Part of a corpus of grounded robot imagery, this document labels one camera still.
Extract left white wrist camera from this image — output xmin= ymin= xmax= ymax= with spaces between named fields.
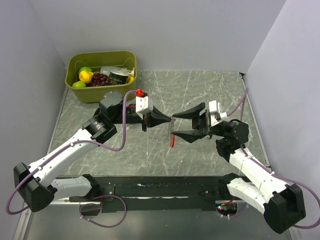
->
xmin=135 ymin=89 xmax=154 ymax=118

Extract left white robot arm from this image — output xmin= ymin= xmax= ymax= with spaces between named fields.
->
xmin=13 ymin=89 xmax=171 ymax=212

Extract purple cable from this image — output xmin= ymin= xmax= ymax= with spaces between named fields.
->
xmin=5 ymin=89 xmax=141 ymax=228
xmin=219 ymin=87 xmax=313 ymax=230

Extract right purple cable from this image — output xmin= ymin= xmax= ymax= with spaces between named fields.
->
xmin=219 ymin=87 xmax=313 ymax=230

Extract olive green plastic bin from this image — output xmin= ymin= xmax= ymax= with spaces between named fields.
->
xmin=64 ymin=50 xmax=138 ymax=104

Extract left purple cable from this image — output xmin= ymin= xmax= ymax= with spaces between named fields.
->
xmin=5 ymin=89 xmax=141 ymax=228

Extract yellow toy pear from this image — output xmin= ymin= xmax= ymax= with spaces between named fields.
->
xmin=78 ymin=70 xmax=94 ymax=84

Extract green toy lime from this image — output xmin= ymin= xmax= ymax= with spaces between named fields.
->
xmin=72 ymin=81 xmax=87 ymax=88

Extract black tin can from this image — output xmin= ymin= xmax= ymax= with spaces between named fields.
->
xmin=109 ymin=70 xmax=129 ymax=85

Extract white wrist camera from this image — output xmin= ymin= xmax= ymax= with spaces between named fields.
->
xmin=135 ymin=89 xmax=154 ymax=118
xmin=208 ymin=100 xmax=227 ymax=127

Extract purple toy grapes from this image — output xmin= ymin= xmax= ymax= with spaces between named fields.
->
xmin=87 ymin=72 xmax=110 ymax=87

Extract clear plastic bottle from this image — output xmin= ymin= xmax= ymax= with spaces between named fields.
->
xmin=100 ymin=66 xmax=127 ymax=75

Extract yellow toy banana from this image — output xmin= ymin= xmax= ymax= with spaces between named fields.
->
xmin=127 ymin=75 xmax=135 ymax=84

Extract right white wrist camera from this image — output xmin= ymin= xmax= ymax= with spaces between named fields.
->
xmin=208 ymin=100 xmax=227 ymax=127

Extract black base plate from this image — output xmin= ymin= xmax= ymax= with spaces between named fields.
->
xmin=54 ymin=175 xmax=251 ymax=213

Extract green toy apple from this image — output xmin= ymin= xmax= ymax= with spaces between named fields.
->
xmin=78 ymin=66 xmax=92 ymax=74

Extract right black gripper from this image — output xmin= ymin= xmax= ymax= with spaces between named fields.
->
xmin=171 ymin=102 xmax=228 ymax=144

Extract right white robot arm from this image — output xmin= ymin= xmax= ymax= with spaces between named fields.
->
xmin=173 ymin=100 xmax=306 ymax=234

